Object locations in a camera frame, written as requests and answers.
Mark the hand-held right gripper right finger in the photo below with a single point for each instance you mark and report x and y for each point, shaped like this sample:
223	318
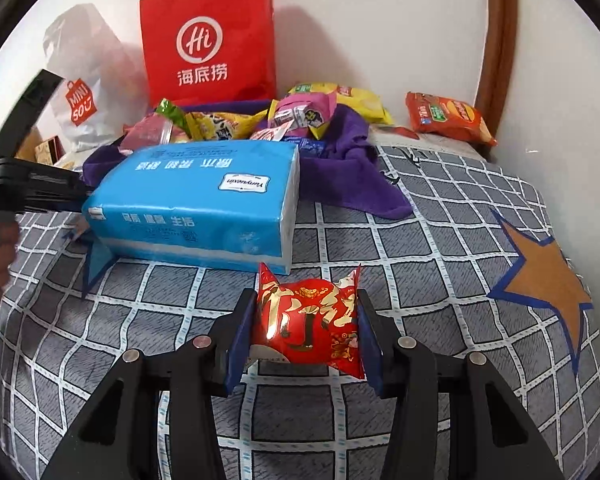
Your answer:
372	345

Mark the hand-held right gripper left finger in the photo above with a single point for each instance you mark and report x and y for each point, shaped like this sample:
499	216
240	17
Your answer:
240	345

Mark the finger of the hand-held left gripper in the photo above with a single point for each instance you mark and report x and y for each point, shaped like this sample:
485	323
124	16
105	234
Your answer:
44	185

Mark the red gold snack packet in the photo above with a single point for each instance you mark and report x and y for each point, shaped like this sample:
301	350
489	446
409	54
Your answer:
305	320

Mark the blue tissue pack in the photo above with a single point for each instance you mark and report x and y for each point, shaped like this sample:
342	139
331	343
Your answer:
189	200

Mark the brown box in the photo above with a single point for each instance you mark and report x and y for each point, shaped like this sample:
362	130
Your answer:
47	152

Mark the white plastic shopping bag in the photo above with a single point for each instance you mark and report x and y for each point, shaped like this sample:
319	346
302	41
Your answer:
109	90

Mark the grey checked bed sheet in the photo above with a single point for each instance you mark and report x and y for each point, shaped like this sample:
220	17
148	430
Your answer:
430	260

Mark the red pink jelly packet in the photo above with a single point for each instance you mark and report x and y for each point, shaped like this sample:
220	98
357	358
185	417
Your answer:
147	135

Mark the green triangular snack packet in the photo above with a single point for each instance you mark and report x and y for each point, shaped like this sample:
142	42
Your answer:
168	112

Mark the red paper bag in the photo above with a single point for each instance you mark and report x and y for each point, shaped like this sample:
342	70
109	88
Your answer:
169	20

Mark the purple towel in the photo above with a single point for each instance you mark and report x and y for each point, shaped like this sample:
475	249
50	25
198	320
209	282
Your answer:
350	175

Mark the yellow cartoon snack packet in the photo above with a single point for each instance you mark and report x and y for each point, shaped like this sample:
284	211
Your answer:
214	125

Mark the small blue snack packet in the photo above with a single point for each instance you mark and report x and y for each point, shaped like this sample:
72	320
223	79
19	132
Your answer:
317	149

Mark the pale pink snack packet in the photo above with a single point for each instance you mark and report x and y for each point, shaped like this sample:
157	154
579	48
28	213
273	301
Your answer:
270	135

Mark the yellow chip packet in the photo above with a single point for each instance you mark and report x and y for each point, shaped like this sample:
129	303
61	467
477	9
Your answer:
365	102

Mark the orange chip packet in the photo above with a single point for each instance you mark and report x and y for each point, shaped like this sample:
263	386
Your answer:
450	115

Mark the pink purple snack packet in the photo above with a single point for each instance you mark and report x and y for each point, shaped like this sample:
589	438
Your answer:
305	110

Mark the wooden bed frame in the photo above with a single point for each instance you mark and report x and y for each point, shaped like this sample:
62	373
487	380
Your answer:
502	35

